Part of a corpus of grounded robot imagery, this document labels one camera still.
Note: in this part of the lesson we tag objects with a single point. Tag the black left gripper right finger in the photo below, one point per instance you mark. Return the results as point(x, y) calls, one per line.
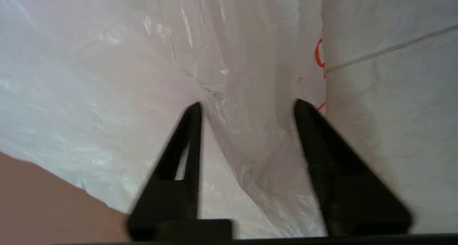
point(343, 191)

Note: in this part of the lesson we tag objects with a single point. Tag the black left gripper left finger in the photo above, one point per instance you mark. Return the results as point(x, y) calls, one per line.
point(168, 202)

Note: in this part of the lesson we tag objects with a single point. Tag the white red-printed bin liner bag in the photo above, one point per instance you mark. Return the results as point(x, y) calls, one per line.
point(125, 76)

